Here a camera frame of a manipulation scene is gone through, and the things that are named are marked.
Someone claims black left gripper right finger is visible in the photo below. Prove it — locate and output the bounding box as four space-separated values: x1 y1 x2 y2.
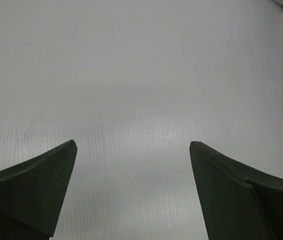
189 141 283 240

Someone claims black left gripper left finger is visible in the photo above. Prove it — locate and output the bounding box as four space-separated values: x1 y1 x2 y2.
0 140 77 240

